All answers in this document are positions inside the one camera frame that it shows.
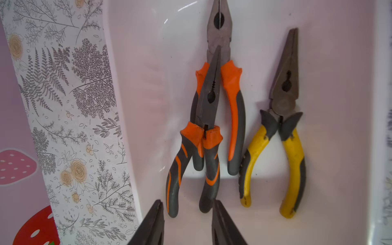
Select orange black long-nose pliers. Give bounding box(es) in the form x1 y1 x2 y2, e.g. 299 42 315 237
165 46 223 218

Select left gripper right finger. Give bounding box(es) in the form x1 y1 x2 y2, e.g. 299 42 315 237
212 200 247 245

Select yellow grey needle-nose pliers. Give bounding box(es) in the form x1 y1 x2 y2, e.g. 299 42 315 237
238 28 306 218

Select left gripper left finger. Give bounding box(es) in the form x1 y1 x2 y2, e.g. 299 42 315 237
128 200 165 245

